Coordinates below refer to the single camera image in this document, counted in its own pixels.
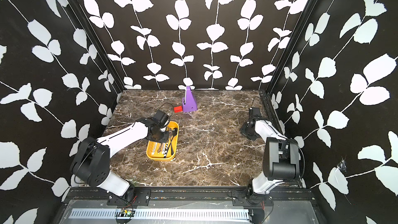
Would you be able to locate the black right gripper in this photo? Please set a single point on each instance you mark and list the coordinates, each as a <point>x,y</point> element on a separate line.
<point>243,130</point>

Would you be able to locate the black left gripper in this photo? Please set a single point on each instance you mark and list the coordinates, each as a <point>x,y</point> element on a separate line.
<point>164,139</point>

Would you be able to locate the yellow plastic storage box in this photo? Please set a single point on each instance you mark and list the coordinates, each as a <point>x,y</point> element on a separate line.
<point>151,144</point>

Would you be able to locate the black long spoon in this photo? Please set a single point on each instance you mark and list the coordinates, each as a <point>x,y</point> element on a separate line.
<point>174,134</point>

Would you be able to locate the white handled steel spoon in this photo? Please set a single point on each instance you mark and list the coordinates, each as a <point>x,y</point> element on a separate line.
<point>157,149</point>

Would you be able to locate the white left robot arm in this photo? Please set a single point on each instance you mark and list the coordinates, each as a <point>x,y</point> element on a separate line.
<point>91,163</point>

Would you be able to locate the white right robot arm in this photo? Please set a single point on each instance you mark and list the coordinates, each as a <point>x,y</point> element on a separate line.
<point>261,185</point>

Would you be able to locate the red small block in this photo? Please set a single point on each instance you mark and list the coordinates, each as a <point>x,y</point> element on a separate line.
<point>178,109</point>

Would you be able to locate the purple plastic stand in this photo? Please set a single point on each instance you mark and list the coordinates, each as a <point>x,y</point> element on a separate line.
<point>189,103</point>

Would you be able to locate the small green circuit board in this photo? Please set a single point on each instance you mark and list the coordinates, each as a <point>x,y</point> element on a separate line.
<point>125,214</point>

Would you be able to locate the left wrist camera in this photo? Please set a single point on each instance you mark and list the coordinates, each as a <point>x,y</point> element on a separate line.
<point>161,118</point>

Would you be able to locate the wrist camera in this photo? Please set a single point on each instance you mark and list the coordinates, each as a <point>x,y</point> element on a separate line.
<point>254,113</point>
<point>161,118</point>

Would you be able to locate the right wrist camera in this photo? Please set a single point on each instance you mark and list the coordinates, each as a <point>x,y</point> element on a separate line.
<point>254,113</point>

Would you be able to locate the black aluminium frame rail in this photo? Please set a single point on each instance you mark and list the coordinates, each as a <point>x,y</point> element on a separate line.
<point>279,130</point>

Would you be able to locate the white slotted cable duct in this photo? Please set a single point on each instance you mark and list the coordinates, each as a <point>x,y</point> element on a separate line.
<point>163,213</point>

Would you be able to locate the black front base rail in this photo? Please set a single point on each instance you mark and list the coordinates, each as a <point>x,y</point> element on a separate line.
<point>237,195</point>

